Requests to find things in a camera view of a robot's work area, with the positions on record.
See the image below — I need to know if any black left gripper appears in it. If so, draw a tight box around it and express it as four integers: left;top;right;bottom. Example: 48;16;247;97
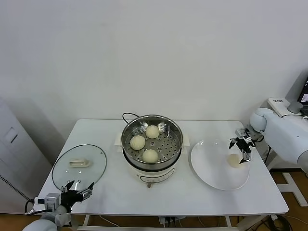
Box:
60;180;95;212

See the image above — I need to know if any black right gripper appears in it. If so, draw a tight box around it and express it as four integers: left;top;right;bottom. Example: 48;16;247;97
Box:
228;137;256;164

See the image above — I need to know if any white steamed baozi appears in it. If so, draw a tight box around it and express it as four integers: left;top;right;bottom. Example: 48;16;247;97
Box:
141;149;159;164
227;154;243;168
145;125;160;139
130;135;146;151

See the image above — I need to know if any glass lid cream handle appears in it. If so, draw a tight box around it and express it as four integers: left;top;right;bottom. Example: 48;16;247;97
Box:
51;144;108;193

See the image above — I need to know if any perforated steel steamer basket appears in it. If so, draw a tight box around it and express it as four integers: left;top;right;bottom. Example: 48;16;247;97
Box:
121;115;184;172

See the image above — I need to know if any white round plate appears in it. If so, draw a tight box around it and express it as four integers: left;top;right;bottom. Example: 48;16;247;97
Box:
190;139;250;192

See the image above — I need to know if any white table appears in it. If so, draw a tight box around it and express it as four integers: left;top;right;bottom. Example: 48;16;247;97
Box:
38;119;289;231

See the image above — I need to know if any white side desk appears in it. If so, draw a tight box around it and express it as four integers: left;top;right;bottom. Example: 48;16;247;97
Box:
266;97;308;207

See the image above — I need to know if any grey metal cabinet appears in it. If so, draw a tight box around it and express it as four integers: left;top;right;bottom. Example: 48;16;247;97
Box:
0;96;54;215

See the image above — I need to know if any grey desk stand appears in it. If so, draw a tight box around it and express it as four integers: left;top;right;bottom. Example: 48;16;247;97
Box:
285;71;308;114

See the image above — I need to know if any cream electric cooker base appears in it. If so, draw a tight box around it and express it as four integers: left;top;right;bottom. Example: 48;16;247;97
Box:
115;131;191;188

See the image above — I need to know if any black laptop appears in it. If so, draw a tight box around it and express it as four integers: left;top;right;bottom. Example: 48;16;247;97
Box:
297;76;308;107

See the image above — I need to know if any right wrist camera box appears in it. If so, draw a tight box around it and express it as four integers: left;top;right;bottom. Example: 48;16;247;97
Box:
235;128;253;138

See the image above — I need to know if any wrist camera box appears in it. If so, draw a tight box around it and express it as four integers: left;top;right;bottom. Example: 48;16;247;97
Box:
33;192;61;210
235;128;253;138

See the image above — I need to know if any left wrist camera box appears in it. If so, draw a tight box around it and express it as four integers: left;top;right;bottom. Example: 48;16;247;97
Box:
33;192;61;210

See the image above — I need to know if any black adapter cable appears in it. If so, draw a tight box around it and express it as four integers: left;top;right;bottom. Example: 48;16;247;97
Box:
264;113;308;164

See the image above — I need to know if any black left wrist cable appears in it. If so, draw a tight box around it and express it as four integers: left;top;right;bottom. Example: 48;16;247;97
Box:
25;200;46;216

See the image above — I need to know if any black cooker power cord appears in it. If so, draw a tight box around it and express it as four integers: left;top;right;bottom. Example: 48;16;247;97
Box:
122;112;145;126

